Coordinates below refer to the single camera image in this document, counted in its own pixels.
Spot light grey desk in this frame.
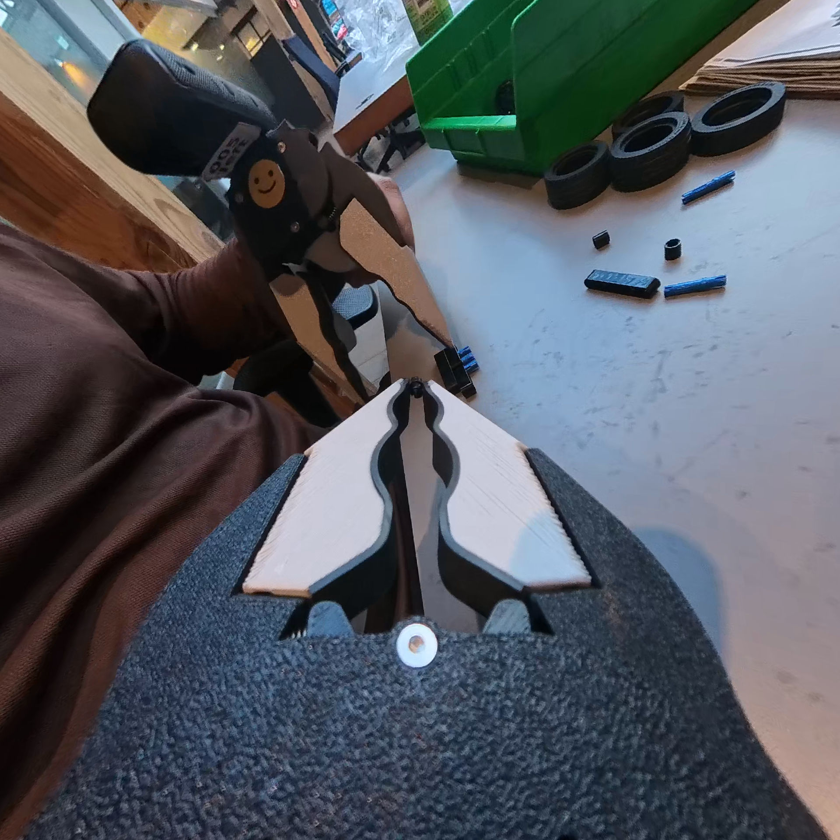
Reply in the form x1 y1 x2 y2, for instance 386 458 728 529
377 0 840 840

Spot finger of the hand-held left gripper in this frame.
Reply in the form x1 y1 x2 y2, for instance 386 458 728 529
270 264 371 404
340 196 458 350

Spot black brick beam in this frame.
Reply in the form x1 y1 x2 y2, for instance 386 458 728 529
584 269 661 300

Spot plywood board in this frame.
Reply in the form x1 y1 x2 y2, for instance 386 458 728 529
0 29 227 280

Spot person's brown shirt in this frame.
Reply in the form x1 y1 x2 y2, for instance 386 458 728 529
0 223 329 840

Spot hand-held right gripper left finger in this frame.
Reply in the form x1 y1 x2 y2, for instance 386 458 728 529
243 379 422 614

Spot open instruction booklet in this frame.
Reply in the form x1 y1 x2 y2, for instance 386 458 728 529
679 0 840 101

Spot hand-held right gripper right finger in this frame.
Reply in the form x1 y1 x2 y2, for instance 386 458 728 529
420 379 595 616

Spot green plastic bin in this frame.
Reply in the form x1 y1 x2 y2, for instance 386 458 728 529
406 0 762 177

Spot person's left forearm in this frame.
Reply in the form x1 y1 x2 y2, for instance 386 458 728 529
125 236 312 388

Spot blue axle pin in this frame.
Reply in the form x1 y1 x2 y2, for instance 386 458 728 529
680 169 737 206
663 274 728 299

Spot white wood-edged table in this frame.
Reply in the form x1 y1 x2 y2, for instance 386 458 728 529
331 62 421 157

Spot black beam assembly blue pins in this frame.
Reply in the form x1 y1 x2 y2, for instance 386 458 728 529
433 344 479 400

